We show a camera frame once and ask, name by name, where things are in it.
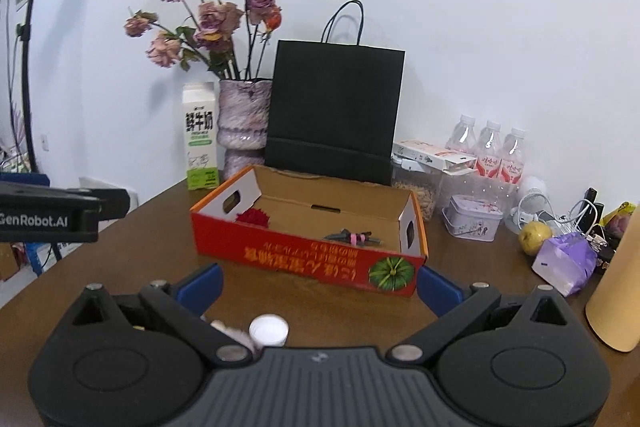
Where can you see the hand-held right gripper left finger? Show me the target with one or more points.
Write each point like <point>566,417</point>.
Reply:
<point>205,289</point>

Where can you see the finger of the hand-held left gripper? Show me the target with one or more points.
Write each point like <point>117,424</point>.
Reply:
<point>115,204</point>

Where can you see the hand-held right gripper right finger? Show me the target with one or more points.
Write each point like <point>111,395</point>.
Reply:
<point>440,292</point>

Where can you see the red cardboard box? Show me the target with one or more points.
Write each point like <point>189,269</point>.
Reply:
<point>300,262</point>

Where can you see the blue printed carton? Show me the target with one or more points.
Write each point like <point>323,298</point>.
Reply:
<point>36,257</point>

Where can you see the brown cardboard carton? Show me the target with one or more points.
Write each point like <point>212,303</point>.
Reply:
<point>7,262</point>

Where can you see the white bottle cap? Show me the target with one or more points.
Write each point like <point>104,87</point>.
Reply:
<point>268,329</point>

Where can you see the white printed tin box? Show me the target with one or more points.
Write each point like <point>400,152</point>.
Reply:
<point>472,219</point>

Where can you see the red artificial flower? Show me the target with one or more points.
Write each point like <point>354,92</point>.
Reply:
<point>252,218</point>

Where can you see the clear jar of nuts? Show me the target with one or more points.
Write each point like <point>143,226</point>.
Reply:
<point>417,197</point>

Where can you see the dark stem with pink band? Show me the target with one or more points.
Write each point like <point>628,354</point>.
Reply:
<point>350,237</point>

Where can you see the white green milk carton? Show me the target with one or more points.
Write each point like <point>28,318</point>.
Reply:
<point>200,142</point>

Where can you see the green apple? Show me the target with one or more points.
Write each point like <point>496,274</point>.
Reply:
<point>534,238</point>

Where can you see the purple plastic bag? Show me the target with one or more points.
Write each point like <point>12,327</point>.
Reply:
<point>565,264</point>

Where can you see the white pink flat box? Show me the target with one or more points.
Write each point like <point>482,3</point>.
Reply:
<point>430,154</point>

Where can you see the clear water bottle red label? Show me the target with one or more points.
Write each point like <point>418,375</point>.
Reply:
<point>514,157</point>
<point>488,152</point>
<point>461,137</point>

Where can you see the purple speckled vase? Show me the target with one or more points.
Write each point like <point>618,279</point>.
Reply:
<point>242,117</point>

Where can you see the black binder clip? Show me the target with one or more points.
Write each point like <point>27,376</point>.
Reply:
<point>602,247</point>

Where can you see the kraft paper tube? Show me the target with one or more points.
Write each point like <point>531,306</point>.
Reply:
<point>617,297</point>

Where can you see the small black bottle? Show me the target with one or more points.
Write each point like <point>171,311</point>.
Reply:
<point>591,196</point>

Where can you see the black light stand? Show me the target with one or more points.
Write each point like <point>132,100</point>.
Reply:
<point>22,29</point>

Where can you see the yellow snack packet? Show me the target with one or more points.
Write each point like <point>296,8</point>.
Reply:
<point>622,209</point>

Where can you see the black paper bag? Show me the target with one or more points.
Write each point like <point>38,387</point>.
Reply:
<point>335,107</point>

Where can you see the white wall outlet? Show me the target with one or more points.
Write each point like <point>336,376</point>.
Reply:
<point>45,142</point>

